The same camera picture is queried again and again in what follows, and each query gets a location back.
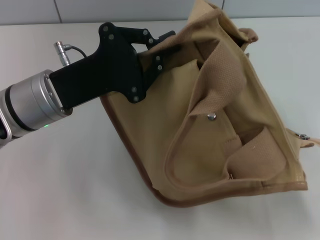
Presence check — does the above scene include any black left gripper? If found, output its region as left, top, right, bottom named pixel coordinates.
left=48, top=22, right=182, bottom=111

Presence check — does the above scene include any khaki canvas food bag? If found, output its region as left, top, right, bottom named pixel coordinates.
left=99, top=0, right=320, bottom=209

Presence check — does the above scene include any left cable with metal connector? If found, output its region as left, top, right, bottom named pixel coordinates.
left=53, top=41, right=87, bottom=67

